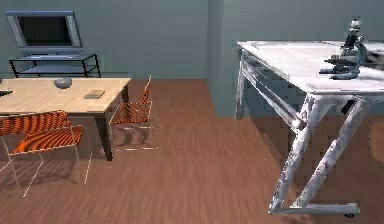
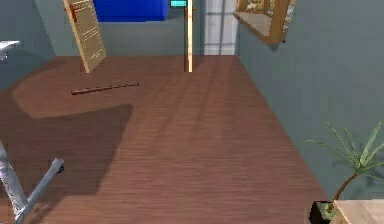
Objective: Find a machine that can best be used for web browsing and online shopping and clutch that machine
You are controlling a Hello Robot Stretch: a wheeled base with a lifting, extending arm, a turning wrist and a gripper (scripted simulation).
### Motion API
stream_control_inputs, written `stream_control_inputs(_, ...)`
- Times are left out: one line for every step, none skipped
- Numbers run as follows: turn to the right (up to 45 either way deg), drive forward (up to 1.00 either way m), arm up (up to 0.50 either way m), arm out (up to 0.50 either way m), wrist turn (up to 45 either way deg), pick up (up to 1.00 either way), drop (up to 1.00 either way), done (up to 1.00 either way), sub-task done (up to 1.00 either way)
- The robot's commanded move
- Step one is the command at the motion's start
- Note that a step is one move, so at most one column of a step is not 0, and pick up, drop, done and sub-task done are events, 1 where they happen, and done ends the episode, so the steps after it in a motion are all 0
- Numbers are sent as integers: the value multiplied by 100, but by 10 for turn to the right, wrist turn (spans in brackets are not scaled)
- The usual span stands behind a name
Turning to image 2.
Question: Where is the blue box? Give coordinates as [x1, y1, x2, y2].
[92, 0, 170, 23]

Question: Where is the wooden framed picture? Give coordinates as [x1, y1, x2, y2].
[233, 0, 297, 45]

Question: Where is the green house plant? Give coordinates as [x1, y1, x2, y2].
[305, 120, 384, 224]

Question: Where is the grey metal frame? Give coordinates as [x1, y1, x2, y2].
[0, 139, 65, 224]

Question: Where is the brown baseball bat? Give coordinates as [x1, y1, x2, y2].
[70, 81, 140, 96]

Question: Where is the white window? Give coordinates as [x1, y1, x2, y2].
[203, 0, 240, 56]

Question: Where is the pale wooden table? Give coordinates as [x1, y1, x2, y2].
[329, 199, 384, 224]

